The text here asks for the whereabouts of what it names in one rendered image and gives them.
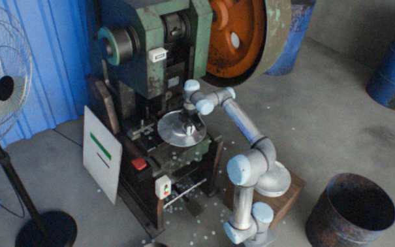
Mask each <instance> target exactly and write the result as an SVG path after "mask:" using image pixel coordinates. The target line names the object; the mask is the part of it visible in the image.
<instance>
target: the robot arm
mask: <svg viewBox="0 0 395 247"><path fill-rule="evenodd" d="M184 89H185V91H184V92H183V103H182V106H183V110H181V112H179V120H180V121H181V122H182V123H185V125H183V126H182V128H183V129H184V130H185V131H186V133H187V135H188V136H189V135H191V134H192V133H193V131H194V130H195V129H196V130H197V131H200V130H203V129H204V128H205V126H204V124H203V122H202V120H200V118H199V117H198V114H197V113H196V110H198V111H199V112H200V113H202V114H208V113H209V112H211V111H212V110H213V107H214V106H217V105H221V106H222V109H223V110H224V111H225V112H226V113H227V114H228V115H229V118H230V119H231V120H232V121H233V123H234V124H235V125H236V127H237V128H238V129H239V130H240V133H241V134H242V135H243V136H244V137H245V138H246V139H247V142H248V143H249V144H250V149H251V150H250V151H247V152H245V153H242V154H239V155H237V156H235V157H234V158H232V159H231V160H230V161H229V162H228V166H227V171H228V173H229V178H230V180H231V181H232V183H233V184H235V191H234V200H233V209H232V212H231V213H230V216H229V221H227V222H225V223H224V229H225V232H227V235H228V236H229V238H230V240H231V241H232V242H233V243H235V244H238V243H240V242H242V241H243V240H245V239H246V241H248V242H249V243H251V244H262V243H263V242H264V241H265V240H266V238H267V235H268V227H269V225H270V222H271V221H272V219H273V211H272V209H271V207H270V206H269V205H267V204H266V203H262V202H257V203H255V204H254V205H253V206H252V201H253V190H254V187H255V186H256V185H257V183H258V179H259V176H260V175H262V174H263V173H265V172H267V171H269V170H271V169H272V167H273V166H274V163H275V161H276V152H275V148H274V145H273V144H272V142H271V140H270V139H269V137H267V136H266V135H263V134H262V133H261V131H260V129H258V128H257V126H256V125H255V124H254V122H253V121H252V120H250V118H249V117H248V116H247V114H246V113H245V111H244V110H242V108H241V106H240V105H239V104H238V103H237V102H236V100H235V96H236V95H235V93H234V91H233V89H232V88H231V87H227V88H221V89H219V90H217V91H213V92H210V93H206V94H203V93H202V92H201V91H200V90H199V83H198V81H197V80H187V81H186V83H185V87H184ZM251 206H252V207H251Z"/></svg>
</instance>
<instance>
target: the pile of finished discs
mask: <svg viewBox="0 0 395 247"><path fill-rule="evenodd" d="M290 183H291V176H290V174H289V171H288V170H287V169H286V168H284V166H283V165H282V164H281V163H280V162H278V161H275V163H274V166H273V167H272V169H271V170H269V171H267V172H265V173H263V174H262V175H260V176H259V179H258V183H257V185H256V186H255V187H254V189H255V190H256V192H258V193H260V194H262V195H265V196H269V197H277V196H280V195H283V194H284V193H285V192H287V190H288V188H289V186H290Z"/></svg>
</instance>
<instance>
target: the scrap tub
mask: <svg viewBox="0 0 395 247"><path fill-rule="evenodd" d="M394 222H395V206H394V203H393V202H392V199H391V198H390V196H389V194H387V193H386V191H385V190H384V189H383V188H382V187H381V186H379V185H377V184H376V183H375V182H374V181H373V180H370V179H369V178H366V177H364V176H360V175H358V174H356V173H339V174H337V175H335V176H333V177H332V178H331V179H330V180H329V181H328V185H326V187H325V189H324V191H323V192H322V193H321V195H320V197H319V199H318V201H317V204H316V205H315V206H314V207H313V210H312V212H311V214H310V215H309V218H308V220H307V222H306V228H305V229H306V236H307V238H308V241H309V243H310V244H311V245H312V246H313V247H367V245H369V244H370V243H371V242H373V241H375V240H376V239H378V238H379V236H381V234H382V233H383V232H384V231H386V230H387V229H390V228H391V227H392V225H393V224H394Z"/></svg>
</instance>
